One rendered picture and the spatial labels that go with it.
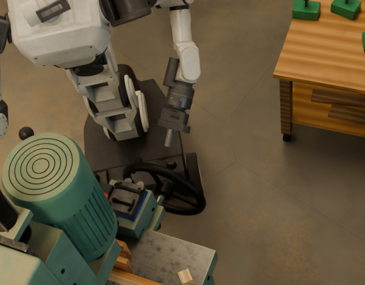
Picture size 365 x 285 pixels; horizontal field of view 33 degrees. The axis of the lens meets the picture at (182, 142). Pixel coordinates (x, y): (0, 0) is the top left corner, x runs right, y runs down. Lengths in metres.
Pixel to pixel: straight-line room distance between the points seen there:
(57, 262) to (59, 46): 0.72
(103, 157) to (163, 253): 1.18
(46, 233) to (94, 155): 1.63
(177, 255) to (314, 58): 1.18
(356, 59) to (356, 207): 0.66
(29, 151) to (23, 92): 2.21
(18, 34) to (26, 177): 0.64
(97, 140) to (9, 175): 1.68
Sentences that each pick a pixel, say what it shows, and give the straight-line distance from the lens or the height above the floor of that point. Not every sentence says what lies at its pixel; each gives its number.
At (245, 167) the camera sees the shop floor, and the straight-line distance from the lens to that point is 2.95.
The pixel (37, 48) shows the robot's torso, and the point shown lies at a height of 1.28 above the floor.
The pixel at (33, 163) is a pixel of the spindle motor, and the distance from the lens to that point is 1.31.
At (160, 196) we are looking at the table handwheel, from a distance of 1.97.
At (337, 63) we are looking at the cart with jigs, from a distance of 2.62.
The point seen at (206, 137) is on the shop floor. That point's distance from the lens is 3.06.
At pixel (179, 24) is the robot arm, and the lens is 2.06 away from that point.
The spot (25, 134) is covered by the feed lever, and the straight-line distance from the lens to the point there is 1.47.
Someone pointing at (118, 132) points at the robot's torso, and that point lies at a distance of 2.74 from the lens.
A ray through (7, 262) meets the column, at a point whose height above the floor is 1.52.
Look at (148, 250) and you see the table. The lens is 1.82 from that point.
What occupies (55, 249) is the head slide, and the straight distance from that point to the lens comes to 1.30.
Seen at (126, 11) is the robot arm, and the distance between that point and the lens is 1.79.
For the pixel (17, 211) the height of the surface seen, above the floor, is 1.52.
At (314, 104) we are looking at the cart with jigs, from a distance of 2.92.
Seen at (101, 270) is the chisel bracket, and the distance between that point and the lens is 1.64.
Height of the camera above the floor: 2.53
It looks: 56 degrees down
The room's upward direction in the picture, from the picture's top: 15 degrees counter-clockwise
